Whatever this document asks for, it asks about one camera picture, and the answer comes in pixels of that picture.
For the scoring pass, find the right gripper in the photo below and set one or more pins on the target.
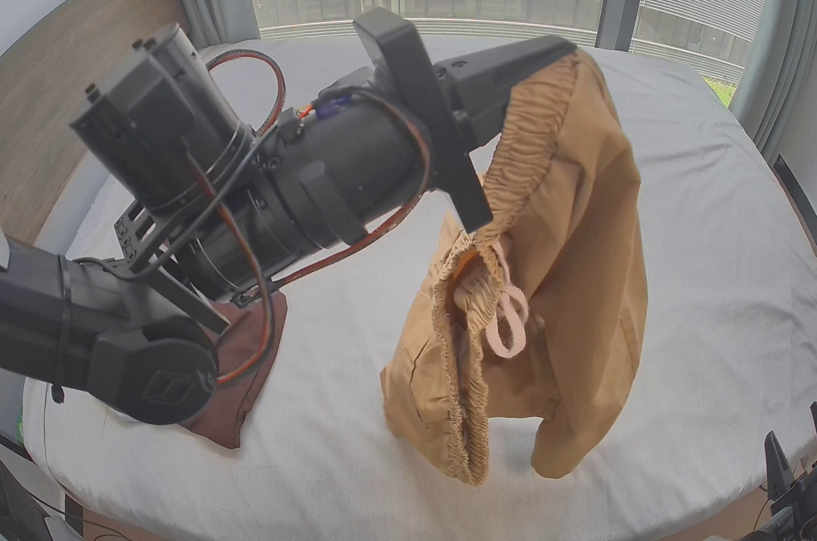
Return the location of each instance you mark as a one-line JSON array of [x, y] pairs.
[[798, 510]]

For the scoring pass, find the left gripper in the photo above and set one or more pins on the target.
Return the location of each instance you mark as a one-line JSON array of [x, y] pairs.
[[370, 155]]

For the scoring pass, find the tan shorts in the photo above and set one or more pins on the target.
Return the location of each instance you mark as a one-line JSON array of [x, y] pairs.
[[574, 270]]

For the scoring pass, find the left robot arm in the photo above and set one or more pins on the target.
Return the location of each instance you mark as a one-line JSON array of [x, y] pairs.
[[115, 328]]

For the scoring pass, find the bed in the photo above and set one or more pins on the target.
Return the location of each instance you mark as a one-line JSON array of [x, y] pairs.
[[702, 219]]

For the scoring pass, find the dark brown garment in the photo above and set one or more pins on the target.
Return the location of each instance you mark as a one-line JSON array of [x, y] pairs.
[[249, 392]]

